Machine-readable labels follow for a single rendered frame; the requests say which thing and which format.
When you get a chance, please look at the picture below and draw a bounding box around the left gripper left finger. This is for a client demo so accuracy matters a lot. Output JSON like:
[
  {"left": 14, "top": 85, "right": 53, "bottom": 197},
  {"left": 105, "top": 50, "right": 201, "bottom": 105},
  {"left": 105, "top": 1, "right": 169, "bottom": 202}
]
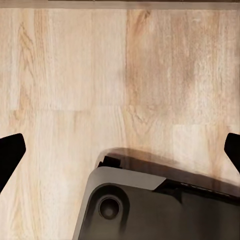
[{"left": 0, "top": 133, "right": 26, "bottom": 193}]

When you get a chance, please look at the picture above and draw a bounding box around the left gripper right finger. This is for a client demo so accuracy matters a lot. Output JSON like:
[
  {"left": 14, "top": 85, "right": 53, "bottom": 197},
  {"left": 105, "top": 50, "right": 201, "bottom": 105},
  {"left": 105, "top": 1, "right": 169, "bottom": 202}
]
[{"left": 224, "top": 133, "right": 240, "bottom": 173}]

